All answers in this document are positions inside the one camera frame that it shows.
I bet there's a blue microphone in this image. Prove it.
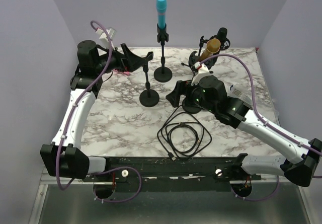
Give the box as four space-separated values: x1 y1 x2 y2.
156 0 167 29

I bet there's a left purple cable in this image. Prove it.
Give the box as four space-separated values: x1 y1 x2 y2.
55 20 119 191

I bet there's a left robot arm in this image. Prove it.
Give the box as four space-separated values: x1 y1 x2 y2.
40 40 153 181

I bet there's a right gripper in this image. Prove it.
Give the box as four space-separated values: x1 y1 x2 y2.
166 79 217 114

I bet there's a gold microphone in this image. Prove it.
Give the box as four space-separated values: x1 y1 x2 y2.
198 38 220 61

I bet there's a black condenser microphone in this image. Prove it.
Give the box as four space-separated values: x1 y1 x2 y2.
213 27 231 55

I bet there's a purple cable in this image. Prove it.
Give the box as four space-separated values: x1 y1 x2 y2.
193 53 322 179
55 20 119 191

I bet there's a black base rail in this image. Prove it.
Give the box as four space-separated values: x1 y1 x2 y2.
84 154 264 192

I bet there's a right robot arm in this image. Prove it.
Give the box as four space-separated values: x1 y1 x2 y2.
166 75 321 187

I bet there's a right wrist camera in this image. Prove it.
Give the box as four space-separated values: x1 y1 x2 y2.
191 61 210 86

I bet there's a short black mic stand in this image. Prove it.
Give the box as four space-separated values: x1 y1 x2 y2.
139 51 159 107

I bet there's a pink microphone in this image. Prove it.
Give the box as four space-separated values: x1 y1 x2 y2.
113 69 130 76

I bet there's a black tripod mic stand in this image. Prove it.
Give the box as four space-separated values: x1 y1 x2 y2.
181 35 215 69

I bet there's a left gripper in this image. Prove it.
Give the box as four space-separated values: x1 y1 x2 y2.
94 43 145 75

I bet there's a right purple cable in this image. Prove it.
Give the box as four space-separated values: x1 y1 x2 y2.
193 53 322 179

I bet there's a black usb cable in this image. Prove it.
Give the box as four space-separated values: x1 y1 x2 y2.
156 104 213 162

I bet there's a clear plastic parts box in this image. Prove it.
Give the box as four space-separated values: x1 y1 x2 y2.
227 84 253 105

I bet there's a tall black mic stand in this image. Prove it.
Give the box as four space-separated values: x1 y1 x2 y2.
153 24 173 83

